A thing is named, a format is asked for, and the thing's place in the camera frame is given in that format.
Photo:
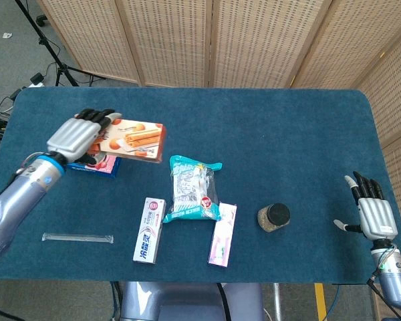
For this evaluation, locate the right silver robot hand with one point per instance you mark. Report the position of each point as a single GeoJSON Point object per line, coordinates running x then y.
{"type": "Point", "coordinates": [377, 215]}

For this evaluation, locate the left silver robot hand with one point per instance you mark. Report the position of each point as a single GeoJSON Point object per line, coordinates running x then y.
{"type": "Point", "coordinates": [71, 137]}

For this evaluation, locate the orange biscuit box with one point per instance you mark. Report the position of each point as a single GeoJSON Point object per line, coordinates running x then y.
{"type": "Point", "coordinates": [143, 133]}

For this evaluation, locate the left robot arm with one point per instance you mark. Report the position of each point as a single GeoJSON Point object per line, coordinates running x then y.
{"type": "Point", "coordinates": [13, 207]}

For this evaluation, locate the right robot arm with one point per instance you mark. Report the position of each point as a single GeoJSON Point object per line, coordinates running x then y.
{"type": "Point", "coordinates": [394, 284]}

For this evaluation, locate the blue Oreo cookie box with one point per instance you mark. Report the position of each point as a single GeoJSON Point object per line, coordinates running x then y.
{"type": "Point", "coordinates": [108, 167]}

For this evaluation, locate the white pink toothpaste box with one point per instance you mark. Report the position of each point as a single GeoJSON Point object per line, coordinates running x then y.
{"type": "Point", "coordinates": [148, 234]}

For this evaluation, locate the purple Darlie toothpaste box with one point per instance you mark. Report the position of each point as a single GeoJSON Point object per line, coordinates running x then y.
{"type": "Point", "coordinates": [222, 240]}

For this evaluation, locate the black tripod stand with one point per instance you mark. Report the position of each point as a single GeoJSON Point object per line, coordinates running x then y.
{"type": "Point", "coordinates": [63, 70]}

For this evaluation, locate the glass jar black lid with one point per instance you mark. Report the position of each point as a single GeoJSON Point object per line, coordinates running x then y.
{"type": "Point", "coordinates": [277, 214]}

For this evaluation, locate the clear wrapped plastic stick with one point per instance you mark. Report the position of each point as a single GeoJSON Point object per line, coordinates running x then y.
{"type": "Point", "coordinates": [77, 238]}

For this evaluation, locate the white paper scrap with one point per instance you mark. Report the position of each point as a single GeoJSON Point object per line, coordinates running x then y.
{"type": "Point", "coordinates": [7, 35]}

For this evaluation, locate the blue felt table mat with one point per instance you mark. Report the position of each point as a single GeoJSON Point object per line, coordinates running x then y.
{"type": "Point", "coordinates": [287, 133]}

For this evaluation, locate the teal snack bag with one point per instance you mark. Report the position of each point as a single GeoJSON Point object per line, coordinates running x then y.
{"type": "Point", "coordinates": [190, 187]}

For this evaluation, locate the silver table leg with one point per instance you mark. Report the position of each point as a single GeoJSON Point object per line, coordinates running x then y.
{"type": "Point", "coordinates": [277, 301]}

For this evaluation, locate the grey robot torso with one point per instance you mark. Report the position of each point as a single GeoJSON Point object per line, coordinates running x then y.
{"type": "Point", "coordinates": [187, 301]}

